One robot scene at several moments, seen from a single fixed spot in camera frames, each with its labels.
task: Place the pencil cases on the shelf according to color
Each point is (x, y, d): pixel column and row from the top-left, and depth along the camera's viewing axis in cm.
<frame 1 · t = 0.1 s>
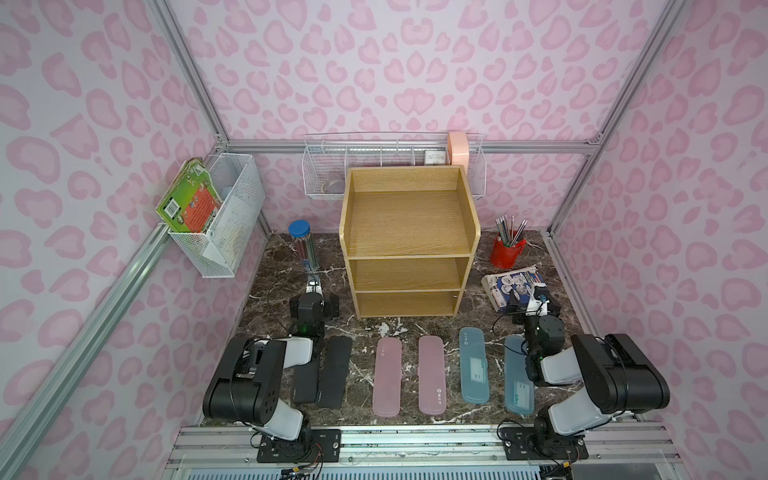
left hand: (315, 290, 94), fingers open
right hand: (529, 289, 88), fingers open
wooden three-tier shelf: (409, 236, 77), point 32 cm above the table
blue-capped pencil tube: (300, 231, 97), point 19 cm above the table
red pencil cup: (502, 256, 109), point 4 cm above the table
inner black pencil case: (335, 369, 86), on the table
left pink pencil case: (386, 401, 82), on the table
right pink pencil case: (432, 375, 85), on the table
left teal pencil case: (474, 366, 86), point 2 cm above the table
right teal pencil case: (519, 393, 82), on the table

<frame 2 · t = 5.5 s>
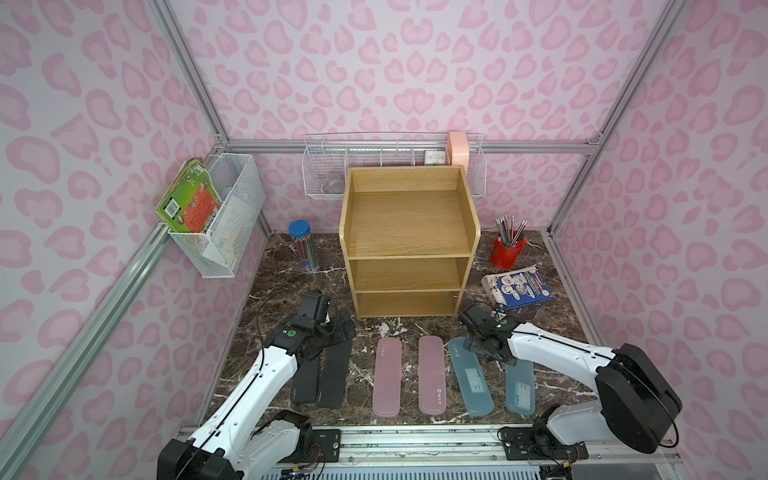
left hand: (342, 325, 82), fingers open
right hand: (483, 343, 88), fingers open
left teal pencil case: (473, 382, 84), on the table
the other named things where they were.

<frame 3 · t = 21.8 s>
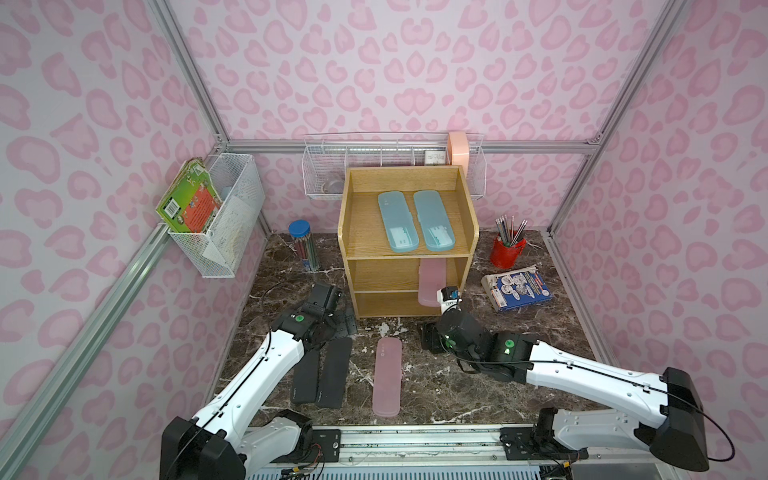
left hand: (339, 321, 82), fingers open
right hand: (425, 327, 75), fingers open
right pink pencil case: (432, 277, 85), point 19 cm above the table
left teal pencil case: (398, 220, 80), point 33 cm above the table
right teal pencil case: (436, 227, 76), point 34 cm above the table
the other named things where they were.

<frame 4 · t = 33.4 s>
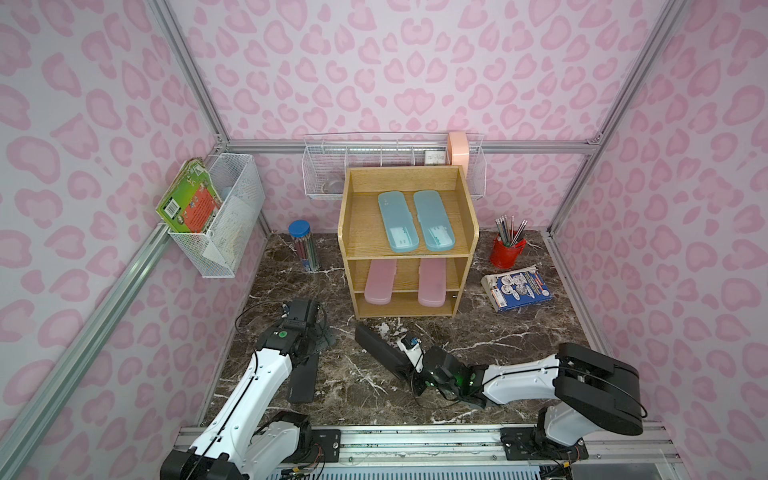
left hand: (315, 337, 82), fingers open
right hand: (399, 367, 82), fingers open
inner black pencil case: (386, 351, 84), point 7 cm above the table
left pink pencil case: (380, 281, 85), point 18 cm above the table
the other named things where they were.

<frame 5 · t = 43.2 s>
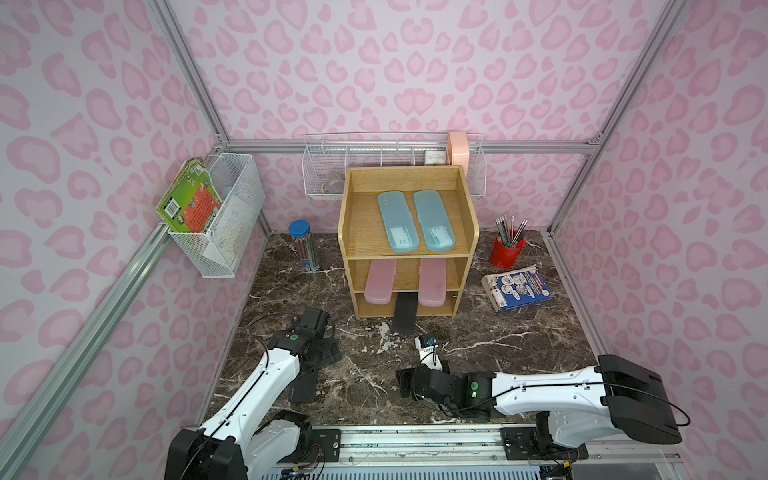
left hand: (322, 354, 84), fingers open
right hand: (407, 374, 78), fingers open
inner black pencil case: (405, 311, 96), point 3 cm above the table
the other named things where they were.

